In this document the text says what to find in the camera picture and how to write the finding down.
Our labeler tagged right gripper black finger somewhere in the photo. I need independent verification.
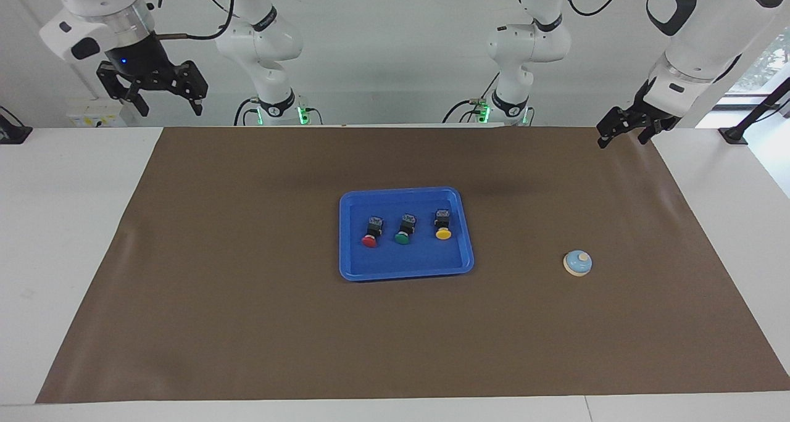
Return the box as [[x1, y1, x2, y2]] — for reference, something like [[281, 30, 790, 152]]
[[179, 61, 209, 115], [97, 64, 150, 117]]

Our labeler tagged light blue desk bell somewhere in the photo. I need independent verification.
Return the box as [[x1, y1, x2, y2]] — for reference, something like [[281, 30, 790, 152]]
[[563, 249, 593, 277]]

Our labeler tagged red push button switch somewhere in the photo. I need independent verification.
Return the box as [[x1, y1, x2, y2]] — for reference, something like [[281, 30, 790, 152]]
[[361, 217, 385, 248]]

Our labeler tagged green push button switch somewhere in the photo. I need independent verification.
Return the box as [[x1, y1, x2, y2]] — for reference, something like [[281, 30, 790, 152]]
[[394, 213, 418, 246]]

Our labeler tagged blue plastic tray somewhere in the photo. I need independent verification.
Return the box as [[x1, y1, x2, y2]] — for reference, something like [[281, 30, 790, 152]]
[[338, 186, 475, 282]]

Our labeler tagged black stand with foot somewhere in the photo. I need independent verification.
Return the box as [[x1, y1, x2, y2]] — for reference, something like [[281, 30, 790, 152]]
[[718, 77, 790, 145]]

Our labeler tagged brown table mat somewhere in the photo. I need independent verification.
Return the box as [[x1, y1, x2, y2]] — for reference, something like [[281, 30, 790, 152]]
[[35, 126, 790, 404]]

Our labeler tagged black right base cable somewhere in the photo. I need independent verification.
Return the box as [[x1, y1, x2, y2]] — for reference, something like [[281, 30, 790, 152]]
[[233, 98, 260, 126]]

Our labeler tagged black base cable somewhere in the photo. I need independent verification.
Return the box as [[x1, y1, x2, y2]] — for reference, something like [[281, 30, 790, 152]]
[[233, 98, 260, 126], [442, 70, 502, 125]]

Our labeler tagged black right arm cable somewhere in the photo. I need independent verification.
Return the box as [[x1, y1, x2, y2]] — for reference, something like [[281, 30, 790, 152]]
[[154, 0, 236, 41]]

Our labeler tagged black clamp mount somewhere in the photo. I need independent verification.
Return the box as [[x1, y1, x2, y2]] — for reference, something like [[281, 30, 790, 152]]
[[0, 105, 33, 145]]

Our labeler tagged black left base cable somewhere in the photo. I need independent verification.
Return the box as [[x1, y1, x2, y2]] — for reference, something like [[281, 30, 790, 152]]
[[442, 70, 502, 125]]

